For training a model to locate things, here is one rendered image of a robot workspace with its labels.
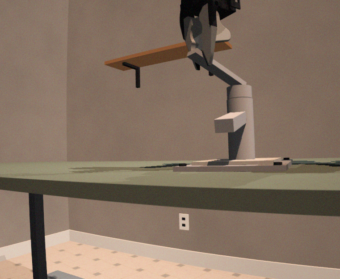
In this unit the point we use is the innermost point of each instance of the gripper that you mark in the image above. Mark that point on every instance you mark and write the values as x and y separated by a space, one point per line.
206 29

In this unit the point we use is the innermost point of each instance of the beige faucet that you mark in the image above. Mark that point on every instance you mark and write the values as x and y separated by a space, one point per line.
239 120

